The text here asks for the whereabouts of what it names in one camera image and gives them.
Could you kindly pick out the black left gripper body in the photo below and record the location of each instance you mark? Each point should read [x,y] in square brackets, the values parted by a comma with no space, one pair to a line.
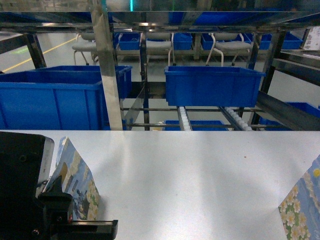
[27,210]

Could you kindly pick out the flower print gift bag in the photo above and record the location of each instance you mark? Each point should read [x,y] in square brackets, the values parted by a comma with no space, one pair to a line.
[77,180]

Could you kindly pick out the white roller conveyor track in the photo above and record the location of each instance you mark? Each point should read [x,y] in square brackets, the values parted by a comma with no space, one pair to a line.
[184,122]

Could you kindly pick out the blue bin behind table left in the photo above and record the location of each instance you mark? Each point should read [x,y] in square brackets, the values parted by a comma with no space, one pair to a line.
[65,97]

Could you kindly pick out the blue bin on roller rack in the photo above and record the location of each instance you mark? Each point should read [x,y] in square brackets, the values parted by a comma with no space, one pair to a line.
[213,86]

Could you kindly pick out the stainless steel rack post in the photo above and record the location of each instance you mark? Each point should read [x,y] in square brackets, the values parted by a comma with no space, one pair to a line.
[105,52]

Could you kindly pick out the grey chair with white frame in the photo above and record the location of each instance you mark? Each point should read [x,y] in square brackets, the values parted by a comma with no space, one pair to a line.
[227,42]

